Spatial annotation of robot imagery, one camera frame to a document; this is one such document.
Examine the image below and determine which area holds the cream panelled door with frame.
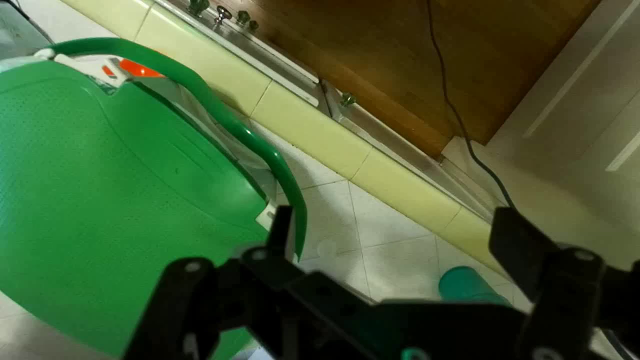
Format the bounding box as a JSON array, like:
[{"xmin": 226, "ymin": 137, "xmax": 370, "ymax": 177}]
[{"xmin": 443, "ymin": 0, "xmax": 640, "ymax": 268}]

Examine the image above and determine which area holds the green trash can lid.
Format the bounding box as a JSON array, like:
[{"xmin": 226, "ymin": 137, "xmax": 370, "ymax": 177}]
[{"xmin": 0, "ymin": 61, "xmax": 273, "ymax": 360}]

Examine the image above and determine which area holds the green trash can handle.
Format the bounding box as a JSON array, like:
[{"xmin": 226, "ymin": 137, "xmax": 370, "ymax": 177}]
[{"xmin": 48, "ymin": 35, "xmax": 310, "ymax": 260}]

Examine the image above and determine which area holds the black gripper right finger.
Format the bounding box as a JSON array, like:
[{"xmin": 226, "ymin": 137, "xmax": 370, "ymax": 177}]
[{"xmin": 489, "ymin": 206, "xmax": 640, "ymax": 360}]

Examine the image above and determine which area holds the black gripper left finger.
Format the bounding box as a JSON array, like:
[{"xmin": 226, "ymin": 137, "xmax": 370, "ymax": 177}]
[{"xmin": 122, "ymin": 203, "xmax": 380, "ymax": 360}]

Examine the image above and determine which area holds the black power cable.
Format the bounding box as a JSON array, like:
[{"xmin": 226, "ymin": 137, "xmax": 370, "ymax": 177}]
[{"xmin": 424, "ymin": 0, "xmax": 518, "ymax": 210}]

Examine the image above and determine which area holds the teal plastic cup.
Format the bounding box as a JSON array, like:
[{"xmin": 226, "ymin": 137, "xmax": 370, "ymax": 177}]
[{"xmin": 437, "ymin": 263, "xmax": 512, "ymax": 308}]

